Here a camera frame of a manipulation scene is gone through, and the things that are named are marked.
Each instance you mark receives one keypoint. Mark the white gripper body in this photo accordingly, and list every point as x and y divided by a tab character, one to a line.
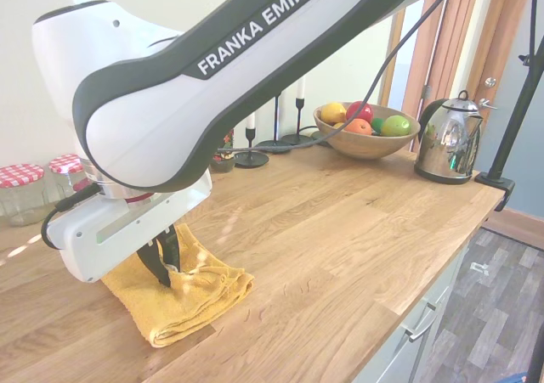
123	234

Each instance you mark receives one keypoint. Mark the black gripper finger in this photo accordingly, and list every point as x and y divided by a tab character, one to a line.
172	247
155	264

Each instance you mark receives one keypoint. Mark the yellow towel cloth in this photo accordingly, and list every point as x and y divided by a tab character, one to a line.
195	306

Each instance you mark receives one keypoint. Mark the white Franka Emika robot arm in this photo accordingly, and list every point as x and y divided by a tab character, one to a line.
149	124

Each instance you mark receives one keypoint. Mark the glass jar red checked lid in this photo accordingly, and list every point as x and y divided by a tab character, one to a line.
64	175
23	196

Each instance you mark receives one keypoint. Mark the dark pot with red flowers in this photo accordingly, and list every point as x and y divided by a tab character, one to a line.
223	162

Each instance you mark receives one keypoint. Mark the short black candle holder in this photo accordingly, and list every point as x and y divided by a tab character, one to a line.
251	158

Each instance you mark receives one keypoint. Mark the tall thin black candle holder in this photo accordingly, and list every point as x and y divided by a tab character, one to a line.
276	146

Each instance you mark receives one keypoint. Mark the white candle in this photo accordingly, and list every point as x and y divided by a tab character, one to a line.
251	121
301	88

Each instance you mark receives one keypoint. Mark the yellow lemon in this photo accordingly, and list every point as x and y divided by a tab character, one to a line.
332	112

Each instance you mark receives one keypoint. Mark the wooden fruit bowl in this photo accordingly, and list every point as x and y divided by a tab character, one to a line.
365	145

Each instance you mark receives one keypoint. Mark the orange fruit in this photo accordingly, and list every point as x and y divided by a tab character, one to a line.
357	127

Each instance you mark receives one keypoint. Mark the red apple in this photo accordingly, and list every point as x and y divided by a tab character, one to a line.
359	111

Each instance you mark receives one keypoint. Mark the small green lime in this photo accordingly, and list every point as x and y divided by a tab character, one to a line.
377	125

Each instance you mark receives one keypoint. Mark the green apple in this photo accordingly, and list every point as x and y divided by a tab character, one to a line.
395	125

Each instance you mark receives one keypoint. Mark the pale green base cabinet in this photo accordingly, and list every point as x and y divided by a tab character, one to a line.
421	336

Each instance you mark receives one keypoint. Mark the shiny steel kettle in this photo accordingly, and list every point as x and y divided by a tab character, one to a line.
446	145

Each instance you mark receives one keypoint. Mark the silver door lock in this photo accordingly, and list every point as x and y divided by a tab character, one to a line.
491	82

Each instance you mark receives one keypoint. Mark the wooden door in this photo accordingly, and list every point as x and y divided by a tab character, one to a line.
506	39

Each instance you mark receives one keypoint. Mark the wooden door frame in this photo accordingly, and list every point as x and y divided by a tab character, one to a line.
446	39

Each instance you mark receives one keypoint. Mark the black camera stand with clamp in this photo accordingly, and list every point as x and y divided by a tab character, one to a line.
516	115

